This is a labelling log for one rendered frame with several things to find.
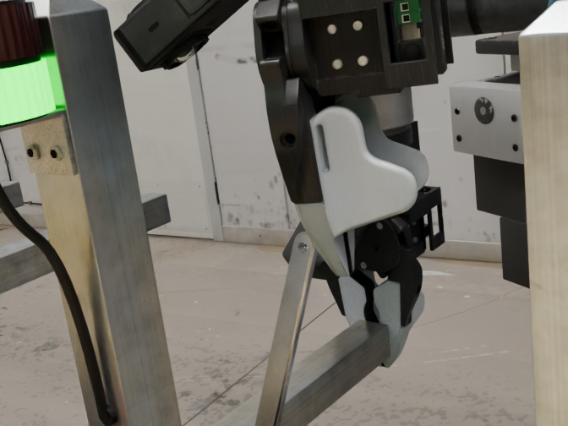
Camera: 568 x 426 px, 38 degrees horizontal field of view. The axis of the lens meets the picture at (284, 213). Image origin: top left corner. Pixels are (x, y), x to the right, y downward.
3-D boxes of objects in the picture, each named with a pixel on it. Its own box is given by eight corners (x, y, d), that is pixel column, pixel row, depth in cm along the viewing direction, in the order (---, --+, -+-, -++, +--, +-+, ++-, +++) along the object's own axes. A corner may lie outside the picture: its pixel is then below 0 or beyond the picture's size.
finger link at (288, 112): (314, 211, 38) (285, 19, 36) (283, 213, 39) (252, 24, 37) (338, 183, 43) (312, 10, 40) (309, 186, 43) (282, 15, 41)
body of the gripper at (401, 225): (449, 249, 74) (438, 117, 70) (401, 286, 67) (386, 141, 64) (375, 242, 79) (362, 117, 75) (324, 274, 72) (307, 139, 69)
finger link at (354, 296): (411, 344, 78) (401, 251, 75) (378, 372, 73) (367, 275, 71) (382, 338, 79) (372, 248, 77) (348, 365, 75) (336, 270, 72)
